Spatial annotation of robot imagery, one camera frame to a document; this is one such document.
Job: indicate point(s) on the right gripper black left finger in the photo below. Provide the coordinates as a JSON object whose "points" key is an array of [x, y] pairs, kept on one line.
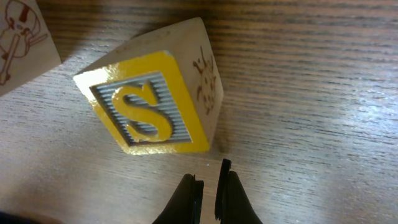
{"points": [[184, 206]]}

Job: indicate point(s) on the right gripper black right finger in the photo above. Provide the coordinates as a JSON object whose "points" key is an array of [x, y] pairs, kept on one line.
{"points": [[232, 205]]}

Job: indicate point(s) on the yellow S block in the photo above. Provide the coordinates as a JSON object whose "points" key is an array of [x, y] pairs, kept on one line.
{"points": [[158, 93], [27, 47]]}

